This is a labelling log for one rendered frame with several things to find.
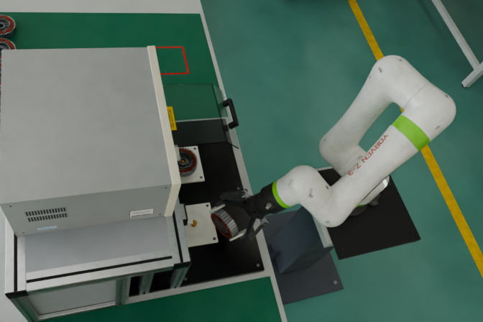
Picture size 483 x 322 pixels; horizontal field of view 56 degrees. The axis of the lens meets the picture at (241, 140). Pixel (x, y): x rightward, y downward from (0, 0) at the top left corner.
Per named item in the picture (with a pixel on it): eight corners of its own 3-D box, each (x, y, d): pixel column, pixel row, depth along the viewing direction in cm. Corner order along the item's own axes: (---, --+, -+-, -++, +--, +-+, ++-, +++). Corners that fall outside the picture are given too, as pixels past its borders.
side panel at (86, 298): (123, 295, 145) (126, 267, 118) (124, 304, 144) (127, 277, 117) (29, 313, 136) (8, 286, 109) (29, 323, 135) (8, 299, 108)
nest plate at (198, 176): (196, 146, 177) (197, 145, 176) (204, 181, 171) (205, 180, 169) (158, 150, 173) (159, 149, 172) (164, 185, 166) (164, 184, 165)
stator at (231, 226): (236, 239, 149) (244, 232, 151) (216, 212, 148) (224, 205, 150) (223, 238, 159) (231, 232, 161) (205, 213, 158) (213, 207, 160)
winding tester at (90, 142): (149, 89, 144) (154, 45, 127) (172, 215, 124) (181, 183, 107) (15, 95, 132) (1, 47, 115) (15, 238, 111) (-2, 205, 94)
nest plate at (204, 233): (209, 203, 166) (209, 202, 165) (218, 242, 159) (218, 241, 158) (168, 208, 161) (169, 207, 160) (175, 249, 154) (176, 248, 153)
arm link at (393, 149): (383, 121, 140) (402, 131, 129) (404, 145, 144) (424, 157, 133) (300, 202, 143) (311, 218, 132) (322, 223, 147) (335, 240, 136)
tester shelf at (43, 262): (152, 71, 154) (153, 62, 150) (188, 267, 122) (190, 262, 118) (9, 76, 140) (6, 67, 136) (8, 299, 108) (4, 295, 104)
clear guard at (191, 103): (223, 92, 165) (227, 82, 160) (238, 149, 154) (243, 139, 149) (133, 97, 154) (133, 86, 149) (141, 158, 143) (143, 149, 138)
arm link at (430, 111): (428, 86, 143) (434, 75, 131) (460, 113, 139) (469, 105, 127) (386, 127, 144) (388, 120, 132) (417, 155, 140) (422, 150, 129)
